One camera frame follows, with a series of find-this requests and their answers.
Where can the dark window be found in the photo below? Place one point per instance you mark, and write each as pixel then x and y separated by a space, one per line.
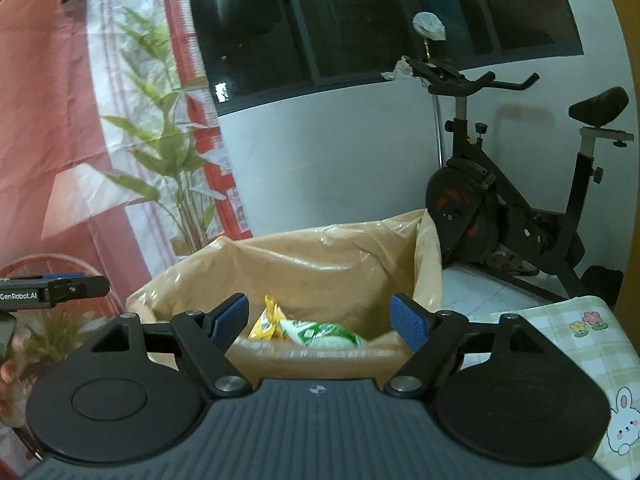
pixel 350 20

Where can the checked tablecloth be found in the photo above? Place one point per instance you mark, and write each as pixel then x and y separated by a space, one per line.
pixel 600 350

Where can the brown sandals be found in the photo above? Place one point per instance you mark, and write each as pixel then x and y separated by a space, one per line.
pixel 510 264

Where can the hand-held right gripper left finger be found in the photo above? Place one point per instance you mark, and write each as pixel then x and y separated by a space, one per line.
pixel 230 317

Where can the yellow snack packet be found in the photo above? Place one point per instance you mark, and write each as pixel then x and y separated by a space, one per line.
pixel 265 322

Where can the green white snack packet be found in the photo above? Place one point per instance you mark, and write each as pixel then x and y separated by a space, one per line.
pixel 320 334

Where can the cardboard box with plastic liner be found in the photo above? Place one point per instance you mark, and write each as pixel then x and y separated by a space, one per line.
pixel 325 270

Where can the black exercise bike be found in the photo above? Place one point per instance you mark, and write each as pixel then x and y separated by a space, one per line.
pixel 465 200

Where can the white crumpled cloth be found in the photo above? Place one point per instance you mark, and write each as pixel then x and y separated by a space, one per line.
pixel 400 67

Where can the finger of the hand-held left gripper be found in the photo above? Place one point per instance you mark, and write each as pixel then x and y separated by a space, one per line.
pixel 80 287

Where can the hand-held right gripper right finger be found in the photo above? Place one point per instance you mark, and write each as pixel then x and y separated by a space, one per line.
pixel 407 322

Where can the metal pole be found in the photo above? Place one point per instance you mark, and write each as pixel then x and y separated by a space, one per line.
pixel 438 130

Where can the white plastic bag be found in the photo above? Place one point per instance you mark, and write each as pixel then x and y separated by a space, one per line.
pixel 428 24

